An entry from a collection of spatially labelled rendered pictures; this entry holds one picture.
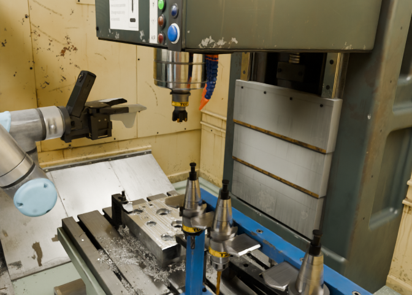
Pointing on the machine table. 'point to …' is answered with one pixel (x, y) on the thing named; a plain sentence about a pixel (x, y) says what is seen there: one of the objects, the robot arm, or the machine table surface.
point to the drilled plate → (155, 242)
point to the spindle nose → (179, 70)
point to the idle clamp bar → (245, 269)
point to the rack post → (195, 267)
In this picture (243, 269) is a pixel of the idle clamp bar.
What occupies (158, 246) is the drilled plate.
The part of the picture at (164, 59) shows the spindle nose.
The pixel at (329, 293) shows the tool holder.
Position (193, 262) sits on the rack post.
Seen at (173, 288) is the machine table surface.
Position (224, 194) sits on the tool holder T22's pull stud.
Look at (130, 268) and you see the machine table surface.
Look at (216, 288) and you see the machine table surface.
